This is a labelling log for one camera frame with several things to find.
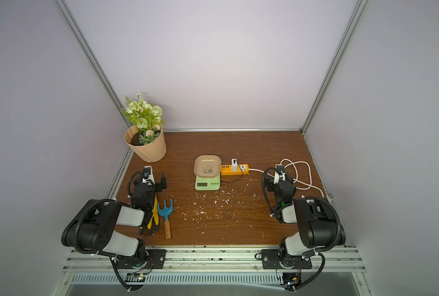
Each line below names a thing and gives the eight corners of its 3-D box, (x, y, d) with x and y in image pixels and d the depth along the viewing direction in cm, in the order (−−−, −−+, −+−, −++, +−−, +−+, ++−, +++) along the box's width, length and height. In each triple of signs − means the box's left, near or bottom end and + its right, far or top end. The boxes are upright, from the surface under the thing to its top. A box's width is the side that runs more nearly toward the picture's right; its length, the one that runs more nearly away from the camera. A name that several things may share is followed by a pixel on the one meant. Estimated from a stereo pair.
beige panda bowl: (194, 180, 99) (192, 174, 94) (196, 161, 107) (195, 155, 102) (221, 180, 98) (221, 174, 94) (221, 161, 107) (221, 154, 102)
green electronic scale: (195, 190, 95) (194, 187, 93) (196, 178, 100) (195, 175, 98) (220, 190, 95) (220, 187, 93) (220, 178, 100) (220, 175, 98)
